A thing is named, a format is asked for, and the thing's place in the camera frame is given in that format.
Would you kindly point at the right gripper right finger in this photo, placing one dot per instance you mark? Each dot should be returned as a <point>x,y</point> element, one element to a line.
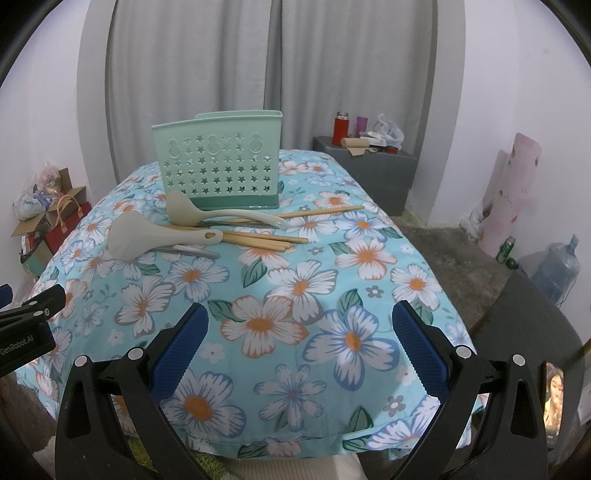
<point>511,440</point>

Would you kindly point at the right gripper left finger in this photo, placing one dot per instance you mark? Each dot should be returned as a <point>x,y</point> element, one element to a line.
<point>90,443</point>

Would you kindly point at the beige silicone spatula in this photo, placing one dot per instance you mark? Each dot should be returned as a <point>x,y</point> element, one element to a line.
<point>131,235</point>

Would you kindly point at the metal spoon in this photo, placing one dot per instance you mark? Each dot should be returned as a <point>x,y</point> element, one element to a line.
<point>188,250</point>

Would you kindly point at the beige silicone ladle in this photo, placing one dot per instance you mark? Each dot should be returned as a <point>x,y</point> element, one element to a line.
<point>182,212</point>

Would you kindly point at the wooden chopstick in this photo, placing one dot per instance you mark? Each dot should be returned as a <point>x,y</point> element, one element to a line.
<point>281,238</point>
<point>258,241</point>
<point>254,244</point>
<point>330,211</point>

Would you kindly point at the teal gift box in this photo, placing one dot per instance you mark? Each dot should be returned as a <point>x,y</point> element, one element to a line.
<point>36,261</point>

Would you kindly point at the red gift bag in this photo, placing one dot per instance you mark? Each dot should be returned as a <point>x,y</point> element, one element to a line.
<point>64,221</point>

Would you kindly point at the cardboard box with clutter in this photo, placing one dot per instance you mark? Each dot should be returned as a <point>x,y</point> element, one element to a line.
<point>50,193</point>

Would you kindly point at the clear water jug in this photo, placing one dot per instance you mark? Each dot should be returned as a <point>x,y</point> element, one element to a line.
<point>558,270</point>

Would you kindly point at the green glass bottle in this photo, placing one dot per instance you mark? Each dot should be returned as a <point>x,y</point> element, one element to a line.
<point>505,250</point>

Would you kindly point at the floral blue tablecloth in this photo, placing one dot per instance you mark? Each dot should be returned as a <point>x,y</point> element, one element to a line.
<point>300,358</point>

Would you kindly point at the pink floral paper roll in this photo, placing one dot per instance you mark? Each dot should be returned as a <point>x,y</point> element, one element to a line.
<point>508,197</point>

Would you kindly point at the mint green utensil holder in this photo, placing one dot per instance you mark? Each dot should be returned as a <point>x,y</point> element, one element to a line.
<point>227,159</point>

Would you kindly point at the dark grey side cabinet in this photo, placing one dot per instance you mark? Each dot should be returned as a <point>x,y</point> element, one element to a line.
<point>386,177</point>

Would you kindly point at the grey curtain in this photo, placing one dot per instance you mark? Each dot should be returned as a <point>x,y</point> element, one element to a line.
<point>170,60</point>

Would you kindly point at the brown paper roll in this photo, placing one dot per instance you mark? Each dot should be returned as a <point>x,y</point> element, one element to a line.
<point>356,146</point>

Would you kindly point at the white plastic bag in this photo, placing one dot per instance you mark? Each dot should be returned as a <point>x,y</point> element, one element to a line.
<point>385,134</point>

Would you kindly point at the purple cup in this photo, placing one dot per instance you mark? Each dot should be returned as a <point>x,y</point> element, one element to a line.
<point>361,126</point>

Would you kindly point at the red thermos bottle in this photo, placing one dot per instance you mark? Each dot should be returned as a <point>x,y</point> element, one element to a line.
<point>341,128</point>

